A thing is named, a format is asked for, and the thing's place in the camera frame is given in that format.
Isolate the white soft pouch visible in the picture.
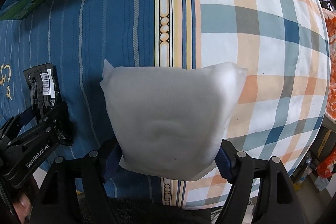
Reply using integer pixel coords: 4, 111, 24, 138
100, 62, 247, 181

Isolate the person's left hand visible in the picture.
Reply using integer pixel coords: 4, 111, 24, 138
13, 193, 32, 224

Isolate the orange floral cushion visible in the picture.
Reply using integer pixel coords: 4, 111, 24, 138
317, 8, 335, 178

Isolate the black snack bag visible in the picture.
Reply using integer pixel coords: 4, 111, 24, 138
23, 63, 62, 123

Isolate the blue striped bedsheet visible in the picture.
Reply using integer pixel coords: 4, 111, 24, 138
1, 0, 201, 170

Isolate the plaid blanket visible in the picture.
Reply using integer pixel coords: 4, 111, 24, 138
183, 0, 332, 210

